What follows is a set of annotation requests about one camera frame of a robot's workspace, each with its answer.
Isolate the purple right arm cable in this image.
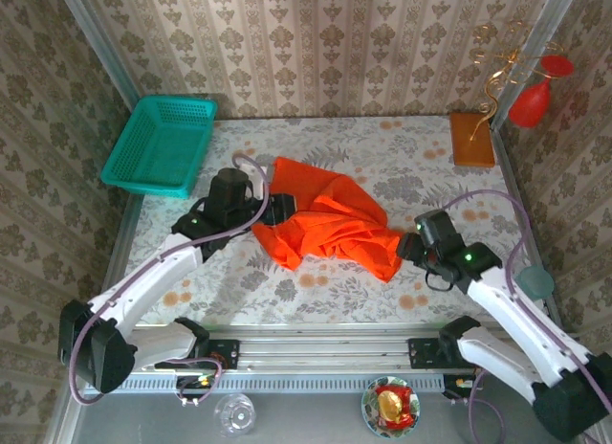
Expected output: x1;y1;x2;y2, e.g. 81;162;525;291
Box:
442;189;612;443

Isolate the floral tablecloth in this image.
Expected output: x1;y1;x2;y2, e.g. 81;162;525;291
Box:
112;116;551;328

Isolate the grey slotted cable duct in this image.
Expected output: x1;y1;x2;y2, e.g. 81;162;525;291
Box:
109;372;448;394

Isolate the aluminium rail frame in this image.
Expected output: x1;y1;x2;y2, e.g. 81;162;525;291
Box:
128;323;479;376

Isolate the red gold wrapped snack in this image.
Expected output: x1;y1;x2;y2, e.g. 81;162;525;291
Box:
375;385;415;429

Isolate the gold wire stand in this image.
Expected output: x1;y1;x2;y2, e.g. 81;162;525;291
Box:
468;20;563;142

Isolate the translucent teal cup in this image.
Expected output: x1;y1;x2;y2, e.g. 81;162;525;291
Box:
515;265;557;300

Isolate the aluminium frame post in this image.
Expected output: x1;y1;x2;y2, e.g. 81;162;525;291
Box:
55;0;142;118
492;0;582;130

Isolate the teal plastic basket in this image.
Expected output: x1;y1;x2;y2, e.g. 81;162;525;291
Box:
99;95;219;200

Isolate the clear glass cup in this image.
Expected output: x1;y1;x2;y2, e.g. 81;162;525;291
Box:
212;393;257;438

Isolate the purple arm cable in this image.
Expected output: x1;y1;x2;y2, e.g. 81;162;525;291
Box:
69;151;272;408
442;189;612;443

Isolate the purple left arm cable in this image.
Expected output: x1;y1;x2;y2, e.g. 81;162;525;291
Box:
69;151;272;408

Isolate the floral patterned plate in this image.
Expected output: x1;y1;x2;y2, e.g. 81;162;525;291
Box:
361;375;422;439

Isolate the brown wooden stand base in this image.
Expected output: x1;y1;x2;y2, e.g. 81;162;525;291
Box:
448;111;498;168

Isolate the orange t-shirt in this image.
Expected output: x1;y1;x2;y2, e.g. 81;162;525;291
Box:
251;155;404;284

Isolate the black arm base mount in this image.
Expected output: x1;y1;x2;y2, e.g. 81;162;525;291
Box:
190;338;241;371
407;336;460;369

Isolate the red plastic wine glass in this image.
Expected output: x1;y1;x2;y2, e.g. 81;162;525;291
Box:
507;55;576;130

